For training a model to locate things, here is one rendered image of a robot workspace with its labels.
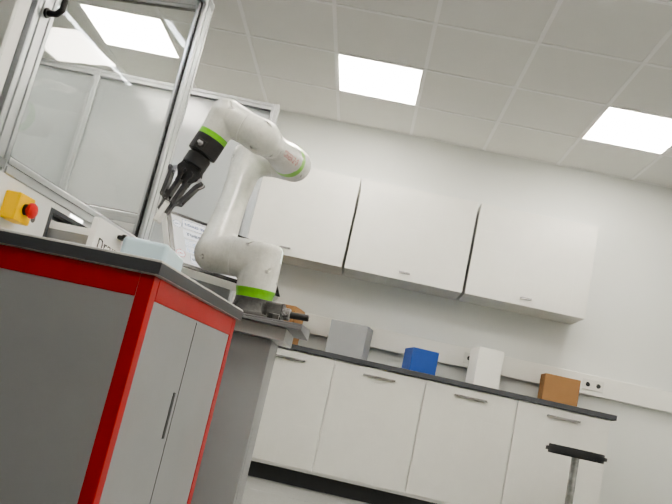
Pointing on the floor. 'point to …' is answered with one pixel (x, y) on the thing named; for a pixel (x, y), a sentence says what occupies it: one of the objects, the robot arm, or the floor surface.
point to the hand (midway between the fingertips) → (162, 212)
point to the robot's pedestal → (238, 412)
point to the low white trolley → (104, 374)
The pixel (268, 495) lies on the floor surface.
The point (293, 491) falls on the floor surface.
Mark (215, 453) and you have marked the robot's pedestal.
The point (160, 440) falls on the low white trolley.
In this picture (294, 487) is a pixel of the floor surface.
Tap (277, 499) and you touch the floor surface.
